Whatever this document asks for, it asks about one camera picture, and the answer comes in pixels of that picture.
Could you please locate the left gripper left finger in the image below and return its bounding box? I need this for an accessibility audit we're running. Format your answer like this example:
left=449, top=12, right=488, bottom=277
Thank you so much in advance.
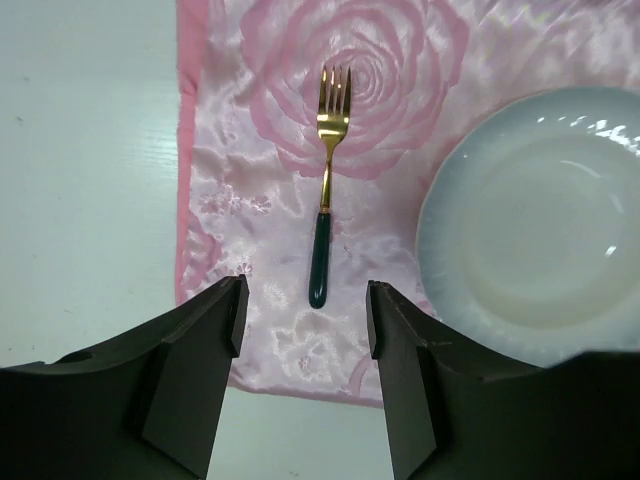
left=1, top=275, right=249, bottom=479

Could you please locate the pink rose satin cloth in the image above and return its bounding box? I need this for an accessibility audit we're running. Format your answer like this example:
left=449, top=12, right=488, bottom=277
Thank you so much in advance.
left=176, top=1, right=639, bottom=406

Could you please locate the white round plate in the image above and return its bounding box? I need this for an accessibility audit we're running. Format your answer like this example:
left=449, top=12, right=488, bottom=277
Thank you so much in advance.
left=416, top=87, right=639, bottom=367

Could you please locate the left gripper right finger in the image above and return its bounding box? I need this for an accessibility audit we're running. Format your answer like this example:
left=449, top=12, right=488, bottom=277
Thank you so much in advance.
left=366, top=281, right=639, bottom=479

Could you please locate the gold fork dark handle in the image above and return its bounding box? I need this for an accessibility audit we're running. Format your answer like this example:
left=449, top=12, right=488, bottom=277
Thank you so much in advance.
left=308, top=66, right=351, bottom=309

